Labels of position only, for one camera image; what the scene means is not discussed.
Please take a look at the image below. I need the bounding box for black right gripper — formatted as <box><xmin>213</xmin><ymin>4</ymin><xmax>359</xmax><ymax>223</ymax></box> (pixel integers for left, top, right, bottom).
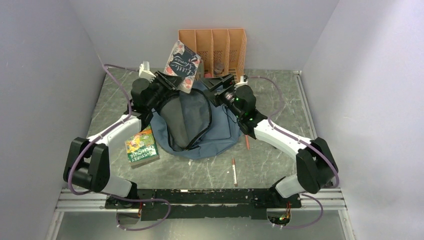
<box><xmin>199</xmin><ymin>73</ymin><xmax>243</xmax><ymax>120</ymax></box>

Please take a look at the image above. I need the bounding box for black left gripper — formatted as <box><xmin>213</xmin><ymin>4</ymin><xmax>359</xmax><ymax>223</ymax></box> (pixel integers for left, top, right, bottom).
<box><xmin>146</xmin><ymin>70</ymin><xmax>185</xmax><ymax>110</ymax></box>

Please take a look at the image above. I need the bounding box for floral Little Women book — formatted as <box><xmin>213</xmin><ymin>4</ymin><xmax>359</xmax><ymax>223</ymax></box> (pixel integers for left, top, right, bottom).
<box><xmin>163</xmin><ymin>40</ymin><xmax>202</xmax><ymax>94</ymax></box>

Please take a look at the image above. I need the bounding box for blue student backpack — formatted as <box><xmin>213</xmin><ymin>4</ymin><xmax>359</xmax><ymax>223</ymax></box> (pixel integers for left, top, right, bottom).
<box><xmin>150</xmin><ymin>81</ymin><xmax>242</xmax><ymax>160</ymax></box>

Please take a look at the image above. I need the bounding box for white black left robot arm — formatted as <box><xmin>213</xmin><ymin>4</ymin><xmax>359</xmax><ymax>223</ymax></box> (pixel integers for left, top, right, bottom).
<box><xmin>63</xmin><ymin>71</ymin><xmax>184</xmax><ymax>208</ymax></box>

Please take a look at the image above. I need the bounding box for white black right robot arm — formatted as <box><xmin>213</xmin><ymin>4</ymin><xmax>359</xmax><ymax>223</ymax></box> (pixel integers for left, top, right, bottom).
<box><xmin>201</xmin><ymin>74</ymin><xmax>340</xmax><ymax>207</ymax></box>

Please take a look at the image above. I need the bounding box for brown round tape roll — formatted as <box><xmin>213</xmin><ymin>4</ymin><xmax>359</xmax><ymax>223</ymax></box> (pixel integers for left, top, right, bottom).
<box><xmin>213</xmin><ymin>61</ymin><xmax>225</xmax><ymax>76</ymax></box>

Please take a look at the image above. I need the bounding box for orange plastic file organizer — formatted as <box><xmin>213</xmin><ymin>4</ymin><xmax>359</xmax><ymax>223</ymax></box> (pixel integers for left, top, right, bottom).
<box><xmin>178</xmin><ymin>28</ymin><xmax>247</xmax><ymax>83</ymax></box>

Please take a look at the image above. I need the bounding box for orange pencil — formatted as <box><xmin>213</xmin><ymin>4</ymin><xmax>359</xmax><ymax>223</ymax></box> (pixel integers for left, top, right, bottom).
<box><xmin>244</xmin><ymin>135</ymin><xmax>250</xmax><ymax>150</ymax></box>

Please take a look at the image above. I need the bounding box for green Treehouse book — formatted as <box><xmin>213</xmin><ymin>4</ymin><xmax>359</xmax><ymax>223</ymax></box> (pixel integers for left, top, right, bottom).
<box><xmin>125</xmin><ymin>125</ymin><xmax>160</xmax><ymax>169</ymax></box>

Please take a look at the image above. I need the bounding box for brown white marker pen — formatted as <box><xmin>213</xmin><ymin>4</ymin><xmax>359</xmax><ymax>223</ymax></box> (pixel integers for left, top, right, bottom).
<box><xmin>231</xmin><ymin>157</ymin><xmax>238</xmax><ymax>187</ymax></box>

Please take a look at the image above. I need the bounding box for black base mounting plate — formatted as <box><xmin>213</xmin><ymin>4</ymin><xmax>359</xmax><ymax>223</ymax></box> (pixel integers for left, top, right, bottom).
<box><xmin>104</xmin><ymin>188</ymin><xmax>302</xmax><ymax>221</ymax></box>

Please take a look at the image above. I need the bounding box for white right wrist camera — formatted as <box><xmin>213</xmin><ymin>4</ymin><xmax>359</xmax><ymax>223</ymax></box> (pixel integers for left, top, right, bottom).
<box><xmin>235</xmin><ymin>75</ymin><xmax>249</xmax><ymax>88</ymax></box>

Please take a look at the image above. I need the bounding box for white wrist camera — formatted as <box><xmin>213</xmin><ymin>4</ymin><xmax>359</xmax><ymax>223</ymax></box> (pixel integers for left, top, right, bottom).
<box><xmin>138</xmin><ymin>61</ymin><xmax>156</xmax><ymax>83</ymax></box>
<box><xmin>235</xmin><ymin>75</ymin><xmax>249</xmax><ymax>88</ymax></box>

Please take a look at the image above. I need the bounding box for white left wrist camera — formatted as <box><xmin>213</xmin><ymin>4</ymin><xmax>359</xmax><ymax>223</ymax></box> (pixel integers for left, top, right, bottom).
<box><xmin>138</xmin><ymin>61</ymin><xmax>156</xmax><ymax>83</ymax></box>

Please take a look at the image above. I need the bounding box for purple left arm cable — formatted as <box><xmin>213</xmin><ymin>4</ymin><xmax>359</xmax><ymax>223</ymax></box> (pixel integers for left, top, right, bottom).
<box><xmin>67</xmin><ymin>64</ymin><xmax>172</xmax><ymax>232</ymax></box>

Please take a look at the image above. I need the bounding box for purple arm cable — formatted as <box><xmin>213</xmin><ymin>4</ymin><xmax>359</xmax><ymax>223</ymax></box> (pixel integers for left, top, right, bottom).
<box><xmin>246</xmin><ymin>76</ymin><xmax>341</xmax><ymax>229</ymax></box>
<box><xmin>67</xmin><ymin>64</ymin><xmax>172</xmax><ymax>232</ymax></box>

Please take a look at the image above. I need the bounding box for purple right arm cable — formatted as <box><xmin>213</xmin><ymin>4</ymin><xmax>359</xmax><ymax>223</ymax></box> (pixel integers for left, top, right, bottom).
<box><xmin>246</xmin><ymin>76</ymin><xmax>341</xmax><ymax>229</ymax></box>

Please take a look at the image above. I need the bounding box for aluminium frame rail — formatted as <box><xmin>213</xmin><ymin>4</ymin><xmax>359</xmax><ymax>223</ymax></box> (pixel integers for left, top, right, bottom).
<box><xmin>54</xmin><ymin>188</ymin><xmax>347</xmax><ymax>213</ymax></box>

